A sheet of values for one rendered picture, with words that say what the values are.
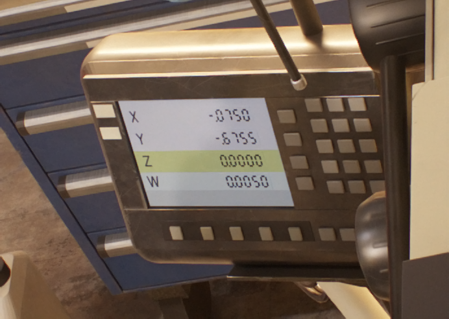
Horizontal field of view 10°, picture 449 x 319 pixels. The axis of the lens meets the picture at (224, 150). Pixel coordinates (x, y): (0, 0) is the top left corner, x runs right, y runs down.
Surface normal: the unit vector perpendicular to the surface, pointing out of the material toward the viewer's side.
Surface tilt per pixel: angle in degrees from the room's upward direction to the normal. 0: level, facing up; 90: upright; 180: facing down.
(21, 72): 90
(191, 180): 71
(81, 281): 0
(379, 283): 79
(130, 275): 90
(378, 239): 33
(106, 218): 90
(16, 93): 90
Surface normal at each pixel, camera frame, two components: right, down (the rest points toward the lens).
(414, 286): -0.37, -0.64
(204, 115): -0.41, 0.51
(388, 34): -0.22, 0.37
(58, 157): -0.12, 0.75
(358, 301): 0.14, -0.04
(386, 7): -0.32, 0.00
